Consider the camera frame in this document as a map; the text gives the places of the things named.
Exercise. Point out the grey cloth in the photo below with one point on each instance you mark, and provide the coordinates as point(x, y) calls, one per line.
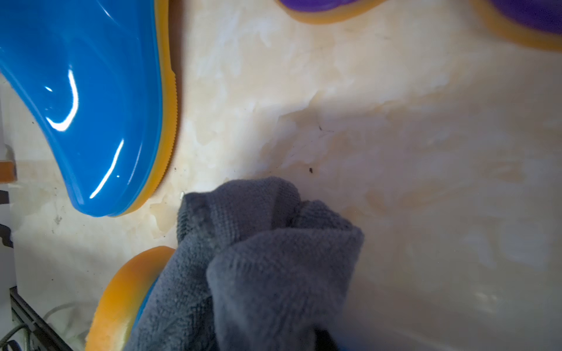
point(256, 268)

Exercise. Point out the purple boot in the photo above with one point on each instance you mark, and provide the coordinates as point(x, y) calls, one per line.
point(530, 23)
point(326, 11)

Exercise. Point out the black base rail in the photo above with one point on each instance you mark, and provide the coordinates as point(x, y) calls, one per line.
point(31, 332)

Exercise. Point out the brown bottle black cap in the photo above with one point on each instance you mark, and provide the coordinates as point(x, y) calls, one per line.
point(7, 172)

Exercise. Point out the blue boot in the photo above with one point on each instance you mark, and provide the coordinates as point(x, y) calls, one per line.
point(97, 78)
point(124, 299)

